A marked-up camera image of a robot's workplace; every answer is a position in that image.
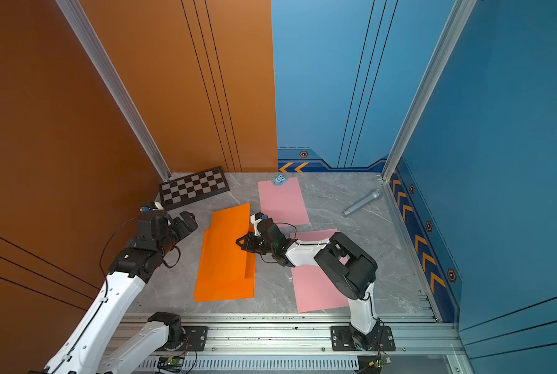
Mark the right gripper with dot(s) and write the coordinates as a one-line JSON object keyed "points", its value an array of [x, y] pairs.
{"points": [[248, 246]]}

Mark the orange paper front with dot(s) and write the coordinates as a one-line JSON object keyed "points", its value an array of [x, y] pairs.
{"points": [[224, 290]]}

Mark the right small circuit board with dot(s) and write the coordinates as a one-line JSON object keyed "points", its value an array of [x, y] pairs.
{"points": [[372, 364]]}

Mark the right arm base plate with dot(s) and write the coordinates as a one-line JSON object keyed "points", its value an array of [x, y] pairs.
{"points": [[348, 339]]}

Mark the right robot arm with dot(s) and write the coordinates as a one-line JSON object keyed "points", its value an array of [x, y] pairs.
{"points": [[347, 266]]}

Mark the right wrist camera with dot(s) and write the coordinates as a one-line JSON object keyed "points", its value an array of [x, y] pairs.
{"points": [[255, 220]]}

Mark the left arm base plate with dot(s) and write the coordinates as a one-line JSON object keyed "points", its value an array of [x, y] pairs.
{"points": [[192, 339]]}

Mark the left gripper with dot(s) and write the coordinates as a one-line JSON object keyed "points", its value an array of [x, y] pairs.
{"points": [[184, 231]]}

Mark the small blue toy box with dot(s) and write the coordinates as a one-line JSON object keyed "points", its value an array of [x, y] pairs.
{"points": [[279, 180]]}

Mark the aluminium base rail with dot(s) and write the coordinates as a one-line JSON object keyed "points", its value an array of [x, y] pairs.
{"points": [[310, 334]]}

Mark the black white chessboard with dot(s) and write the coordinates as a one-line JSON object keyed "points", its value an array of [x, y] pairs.
{"points": [[192, 188]]}

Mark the grey metal cylinder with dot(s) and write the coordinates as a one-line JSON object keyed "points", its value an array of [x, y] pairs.
{"points": [[361, 203]]}

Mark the green circuit board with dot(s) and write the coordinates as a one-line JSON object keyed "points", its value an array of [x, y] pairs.
{"points": [[170, 364]]}

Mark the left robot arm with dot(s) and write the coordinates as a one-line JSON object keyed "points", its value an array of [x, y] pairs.
{"points": [[84, 351]]}

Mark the pink paper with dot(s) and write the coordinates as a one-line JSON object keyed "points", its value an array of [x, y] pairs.
{"points": [[314, 291], [283, 203]]}

